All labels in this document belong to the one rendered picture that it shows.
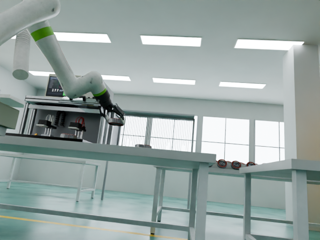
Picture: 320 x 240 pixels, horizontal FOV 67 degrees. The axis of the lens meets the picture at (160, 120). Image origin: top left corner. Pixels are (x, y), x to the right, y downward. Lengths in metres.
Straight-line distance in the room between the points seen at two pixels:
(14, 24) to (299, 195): 1.51
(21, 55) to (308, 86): 4.61
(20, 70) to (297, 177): 2.82
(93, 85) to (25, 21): 0.46
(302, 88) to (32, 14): 4.60
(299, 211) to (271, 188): 7.07
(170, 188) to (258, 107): 3.98
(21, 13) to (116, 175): 7.33
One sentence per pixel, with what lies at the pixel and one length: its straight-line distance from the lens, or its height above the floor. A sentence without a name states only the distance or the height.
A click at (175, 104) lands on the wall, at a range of 8.38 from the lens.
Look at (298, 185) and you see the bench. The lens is 1.41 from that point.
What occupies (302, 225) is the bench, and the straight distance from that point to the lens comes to 1.42.
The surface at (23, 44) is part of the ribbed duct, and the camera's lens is 3.46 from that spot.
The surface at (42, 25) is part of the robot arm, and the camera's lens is 1.49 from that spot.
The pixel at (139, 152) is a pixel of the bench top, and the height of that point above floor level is 0.72.
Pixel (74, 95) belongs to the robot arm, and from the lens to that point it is 1.48.
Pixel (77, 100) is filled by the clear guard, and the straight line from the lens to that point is 1.69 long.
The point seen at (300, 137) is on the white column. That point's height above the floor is 1.50.
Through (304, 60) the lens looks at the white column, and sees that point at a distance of 5.39.
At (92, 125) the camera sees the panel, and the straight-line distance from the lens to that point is 2.02.
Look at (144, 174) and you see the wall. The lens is 8.09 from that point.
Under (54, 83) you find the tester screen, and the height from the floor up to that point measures 1.24.
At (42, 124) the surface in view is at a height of 0.89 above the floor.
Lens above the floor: 0.60
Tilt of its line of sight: 13 degrees up
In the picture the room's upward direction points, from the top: 6 degrees clockwise
